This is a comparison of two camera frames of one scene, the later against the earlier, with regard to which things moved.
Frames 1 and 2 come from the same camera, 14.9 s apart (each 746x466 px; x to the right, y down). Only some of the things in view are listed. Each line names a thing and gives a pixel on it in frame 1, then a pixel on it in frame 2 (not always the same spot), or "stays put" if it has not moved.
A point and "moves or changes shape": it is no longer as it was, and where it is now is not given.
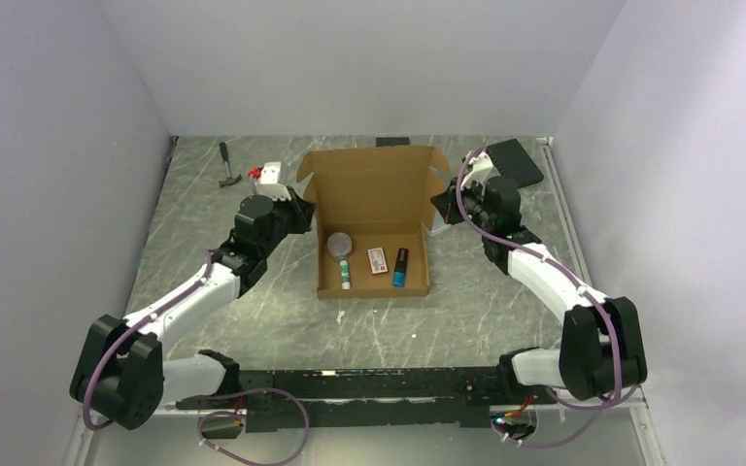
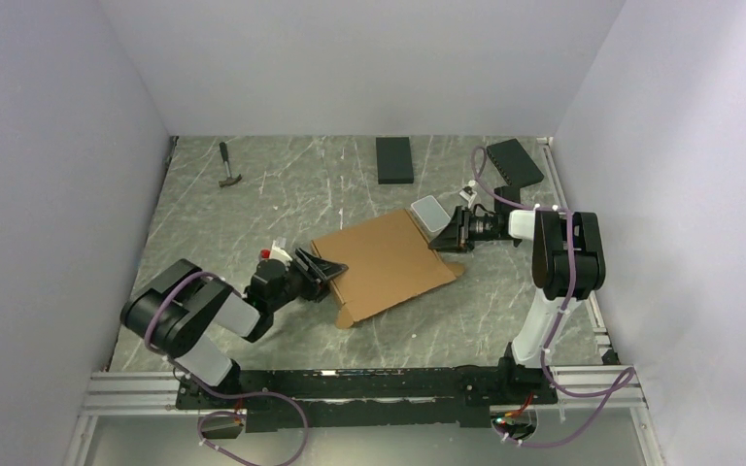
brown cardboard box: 375,211 moves or changes shape
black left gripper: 302,210 to 317,286
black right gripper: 447,202 to 457,235
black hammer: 231,180 stays put
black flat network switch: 515,162 stays put
